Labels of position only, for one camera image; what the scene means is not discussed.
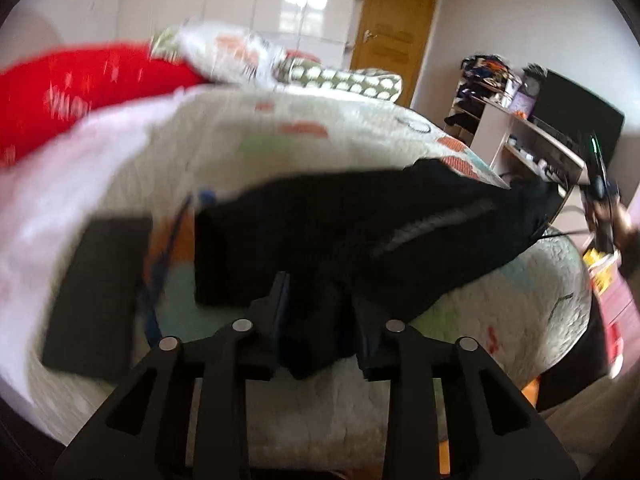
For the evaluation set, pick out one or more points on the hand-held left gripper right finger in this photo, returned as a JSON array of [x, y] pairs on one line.
[[364, 345]]

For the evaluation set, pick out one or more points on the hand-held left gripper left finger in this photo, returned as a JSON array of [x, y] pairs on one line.
[[279, 310]]

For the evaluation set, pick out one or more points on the black pants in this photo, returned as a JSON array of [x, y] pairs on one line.
[[350, 220]]

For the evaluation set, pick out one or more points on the yellow packet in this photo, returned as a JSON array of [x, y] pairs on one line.
[[602, 265]]

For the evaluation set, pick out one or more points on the black television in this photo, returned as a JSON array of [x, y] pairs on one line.
[[575, 110]]

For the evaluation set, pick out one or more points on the pink box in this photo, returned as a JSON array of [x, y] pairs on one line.
[[622, 320]]

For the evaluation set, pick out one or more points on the white shelf unit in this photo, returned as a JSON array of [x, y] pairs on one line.
[[490, 125]]

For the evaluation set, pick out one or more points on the heart patterned quilt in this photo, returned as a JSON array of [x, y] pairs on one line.
[[325, 150]]

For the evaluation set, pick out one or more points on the pile of dark clothes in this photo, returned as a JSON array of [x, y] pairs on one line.
[[482, 72]]

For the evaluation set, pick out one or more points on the black flat rectangular object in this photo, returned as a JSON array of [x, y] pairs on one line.
[[95, 300]]

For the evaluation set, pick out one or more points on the green bolster pillow white print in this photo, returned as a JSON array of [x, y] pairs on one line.
[[340, 80]]

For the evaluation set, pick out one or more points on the red printed pillow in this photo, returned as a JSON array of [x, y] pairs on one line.
[[75, 90], [302, 56]]

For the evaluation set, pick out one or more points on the white bed sheet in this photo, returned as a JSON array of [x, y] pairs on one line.
[[60, 175]]

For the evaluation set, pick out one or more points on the white floral pillow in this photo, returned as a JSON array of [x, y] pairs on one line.
[[220, 55]]

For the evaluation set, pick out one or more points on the wooden door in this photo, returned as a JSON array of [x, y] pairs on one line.
[[395, 20]]

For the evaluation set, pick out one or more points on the glossy white wardrobe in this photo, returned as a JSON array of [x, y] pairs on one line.
[[300, 0]]

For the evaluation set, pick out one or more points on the grey round headboard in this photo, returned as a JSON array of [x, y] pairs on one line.
[[30, 35]]

